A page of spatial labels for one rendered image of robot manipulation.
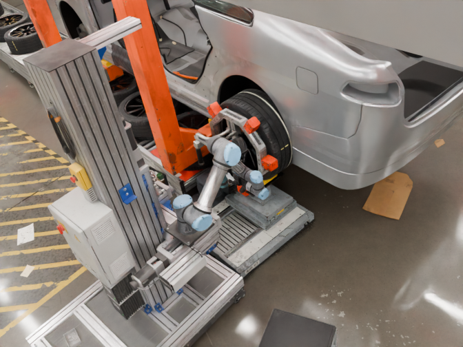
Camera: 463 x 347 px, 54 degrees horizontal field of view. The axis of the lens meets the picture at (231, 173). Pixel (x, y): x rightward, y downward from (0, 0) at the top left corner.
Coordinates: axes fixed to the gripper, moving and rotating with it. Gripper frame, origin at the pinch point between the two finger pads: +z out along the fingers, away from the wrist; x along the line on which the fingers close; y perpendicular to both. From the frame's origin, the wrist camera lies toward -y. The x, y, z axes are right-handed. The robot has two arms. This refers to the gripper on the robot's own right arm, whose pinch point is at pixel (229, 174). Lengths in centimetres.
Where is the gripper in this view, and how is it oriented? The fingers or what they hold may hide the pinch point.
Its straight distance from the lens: 311.4
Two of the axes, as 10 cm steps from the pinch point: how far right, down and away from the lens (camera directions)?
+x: -7.4, 5.1, -4.4
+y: -1.4, -7.6, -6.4
